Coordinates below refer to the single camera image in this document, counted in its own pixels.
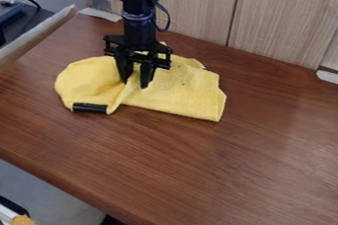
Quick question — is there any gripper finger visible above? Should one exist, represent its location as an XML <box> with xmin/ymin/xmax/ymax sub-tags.
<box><xmin>113</xmin><ymin>51</ymin><xmax>136</xmax><ymax>85</ymax></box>
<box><xmin>138</xmin><ymin>58</ymin><xmax>157</xmax><ymax>90</ymax></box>

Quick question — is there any white board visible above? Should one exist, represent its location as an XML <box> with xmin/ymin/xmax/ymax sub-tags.
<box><xmin>0</xmin><ymin>3</ymin><xmax>80</xmax><ymax>71</ymax></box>

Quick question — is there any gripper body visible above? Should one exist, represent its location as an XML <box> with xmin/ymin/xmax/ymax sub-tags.
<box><xmin>103</xmin><ymin>14</ymin><xmax>175</xmax><ymax>71</ymax></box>

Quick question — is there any yellow cloth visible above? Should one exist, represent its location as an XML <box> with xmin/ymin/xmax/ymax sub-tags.
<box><xmin>52</xmin><ymin>40</ymin><xmax>229</xmax><ymax>123</ymax></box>

